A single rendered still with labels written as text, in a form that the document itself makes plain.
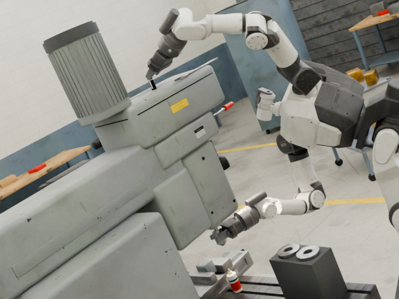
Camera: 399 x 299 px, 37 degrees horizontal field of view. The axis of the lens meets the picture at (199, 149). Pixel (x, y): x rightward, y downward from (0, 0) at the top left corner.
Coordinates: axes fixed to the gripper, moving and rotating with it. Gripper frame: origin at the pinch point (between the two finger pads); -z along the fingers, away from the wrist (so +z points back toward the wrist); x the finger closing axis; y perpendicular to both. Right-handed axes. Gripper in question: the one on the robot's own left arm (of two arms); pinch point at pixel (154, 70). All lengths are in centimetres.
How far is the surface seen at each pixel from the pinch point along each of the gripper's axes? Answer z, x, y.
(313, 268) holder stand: -7, -16, -91
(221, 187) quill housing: -20, 0, -48
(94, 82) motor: 1.2, -31.2, 6.6
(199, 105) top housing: -0.3, 3.3, -21.3
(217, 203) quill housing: -24, -5, -51
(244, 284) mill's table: -56, 6, -83
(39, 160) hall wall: -549, 412, 197
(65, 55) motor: 3.3, -33.9, 19.0
